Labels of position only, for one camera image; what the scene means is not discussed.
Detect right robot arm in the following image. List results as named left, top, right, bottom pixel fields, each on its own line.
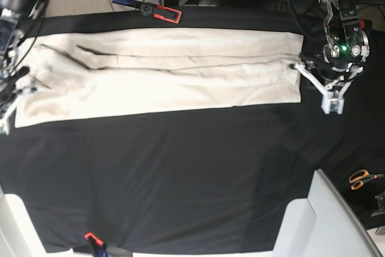
left=1, top=0, right=46, bottom=117

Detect blue orange clamp top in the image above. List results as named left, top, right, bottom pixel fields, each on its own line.
left=112, top=0, right=182, bottom=24

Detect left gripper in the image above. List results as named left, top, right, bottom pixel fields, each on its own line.
left=299, top=52, right=365, bottom=87

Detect cream white T-shirt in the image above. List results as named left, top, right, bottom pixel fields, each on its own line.
left=15, top=28, right=303, bottom=128

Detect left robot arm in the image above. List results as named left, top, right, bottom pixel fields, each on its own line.
left=287, top=0, right=370, bottom=91

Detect black table cloth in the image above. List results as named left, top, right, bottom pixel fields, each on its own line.
left=1, top=7, right=384, bottom=254

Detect orange handled scissors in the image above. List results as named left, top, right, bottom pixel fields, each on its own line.
left=348, top=170, right=384, bottom=191

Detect orange blue clamp bottom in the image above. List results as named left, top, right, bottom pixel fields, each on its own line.
left=84, top=232, right=133, bottom=257

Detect orange black clamp right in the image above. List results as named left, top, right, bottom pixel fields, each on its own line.
left=360, top=19, right=372, bottom=34

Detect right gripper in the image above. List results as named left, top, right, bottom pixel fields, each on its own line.
left=1, top=66, right=29, bottom=113

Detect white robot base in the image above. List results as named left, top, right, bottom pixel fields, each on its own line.
left=132, top=164, right=381, bottom=256
left=1, top=191, right=74, bottom=257

